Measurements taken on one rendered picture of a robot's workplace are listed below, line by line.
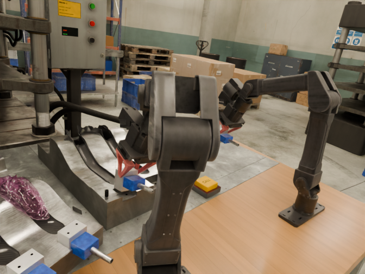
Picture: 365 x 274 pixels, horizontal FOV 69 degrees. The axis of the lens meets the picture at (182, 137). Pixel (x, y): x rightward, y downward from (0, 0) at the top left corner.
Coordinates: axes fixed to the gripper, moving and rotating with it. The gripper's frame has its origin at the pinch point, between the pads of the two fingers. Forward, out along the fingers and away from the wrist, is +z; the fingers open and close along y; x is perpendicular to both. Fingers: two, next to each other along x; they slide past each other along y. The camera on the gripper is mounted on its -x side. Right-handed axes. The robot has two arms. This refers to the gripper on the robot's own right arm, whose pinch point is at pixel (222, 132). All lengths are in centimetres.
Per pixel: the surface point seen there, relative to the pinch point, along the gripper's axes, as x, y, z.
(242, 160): 9.5, -13.2, 11.1
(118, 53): -302, -80, 166
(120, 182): 19, 53, -8
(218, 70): -239, -234, 142
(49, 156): -9, 66, 14
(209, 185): 22.1, 20.1, 0.1
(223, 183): 20.6, 9.8, 5.1
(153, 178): 15.8, 39.9, -1.3
